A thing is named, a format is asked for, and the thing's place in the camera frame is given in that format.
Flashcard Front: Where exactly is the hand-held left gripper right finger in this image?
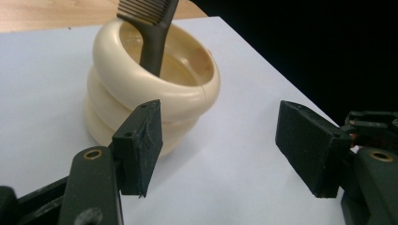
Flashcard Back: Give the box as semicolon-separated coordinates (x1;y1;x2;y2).
274;99;353;199

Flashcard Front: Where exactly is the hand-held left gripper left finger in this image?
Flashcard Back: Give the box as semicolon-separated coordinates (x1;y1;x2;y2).
111;98;164;199

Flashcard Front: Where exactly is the cream ribbed cup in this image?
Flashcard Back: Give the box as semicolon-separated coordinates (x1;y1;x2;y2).
82;17;222;158

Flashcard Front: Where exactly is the black comb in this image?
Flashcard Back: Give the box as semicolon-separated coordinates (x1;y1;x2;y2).
115;0;180;79

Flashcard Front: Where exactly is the white board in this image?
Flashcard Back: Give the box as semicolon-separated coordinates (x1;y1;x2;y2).
0;16;360;225

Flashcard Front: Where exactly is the wooden table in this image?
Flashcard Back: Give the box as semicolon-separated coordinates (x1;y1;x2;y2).
0;0;208;34

